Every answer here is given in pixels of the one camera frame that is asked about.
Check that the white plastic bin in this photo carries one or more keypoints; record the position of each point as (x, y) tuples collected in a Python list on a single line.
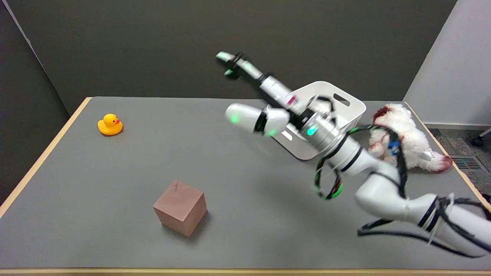
[(347, 111)]

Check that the brown wooden cube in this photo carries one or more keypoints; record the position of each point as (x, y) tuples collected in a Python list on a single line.
[(180, 207)]

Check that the white brown plush toy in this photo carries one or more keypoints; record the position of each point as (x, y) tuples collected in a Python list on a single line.
[(410, 140)]

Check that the black chair caster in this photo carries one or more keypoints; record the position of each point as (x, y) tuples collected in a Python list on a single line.
[(478, 141)]

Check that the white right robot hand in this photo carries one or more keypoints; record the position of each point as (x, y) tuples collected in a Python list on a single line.
[(274, 92)]

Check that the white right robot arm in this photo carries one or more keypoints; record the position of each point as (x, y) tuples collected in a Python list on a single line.
[(379, 188)]

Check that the yellow rubber duck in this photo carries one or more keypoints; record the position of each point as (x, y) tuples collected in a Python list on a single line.
[(110, 124)]

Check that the floor vent grille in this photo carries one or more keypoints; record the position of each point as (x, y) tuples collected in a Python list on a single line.
[(466, 163)]

